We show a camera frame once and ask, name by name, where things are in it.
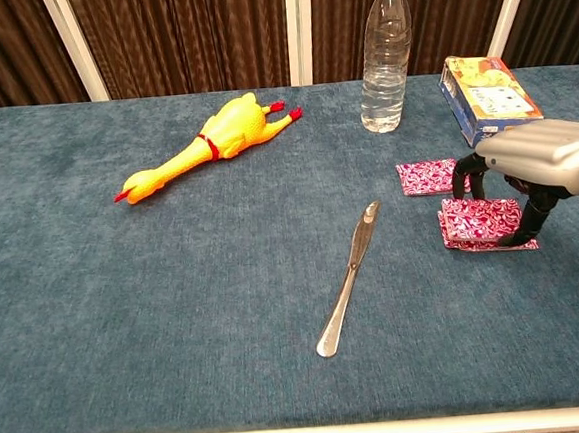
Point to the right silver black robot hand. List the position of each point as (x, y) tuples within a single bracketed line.
[(540, 149)]

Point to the pink patterned card stack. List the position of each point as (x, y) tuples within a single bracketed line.
[(480, 221)]

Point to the blue cardboard box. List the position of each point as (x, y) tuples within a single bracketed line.
[(490, 95)]

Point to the clear plastic water bottle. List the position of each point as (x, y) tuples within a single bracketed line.
[(382, 69)]

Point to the silver metal table knife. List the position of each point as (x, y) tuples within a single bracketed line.
[(347, 282)]

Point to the yellow rubber chicken toy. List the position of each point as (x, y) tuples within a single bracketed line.
[(235, 128)]

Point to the brown pleated curtain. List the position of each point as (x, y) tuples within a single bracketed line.
[(195, 33)]

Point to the blue fabric tablecloth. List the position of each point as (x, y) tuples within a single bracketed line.
[(174, 286)]

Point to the white slanted frame post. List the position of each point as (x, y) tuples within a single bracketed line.
[(509, 8), (75, 48)]

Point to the white upright frame post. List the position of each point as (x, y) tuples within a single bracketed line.
[(300, 30)]

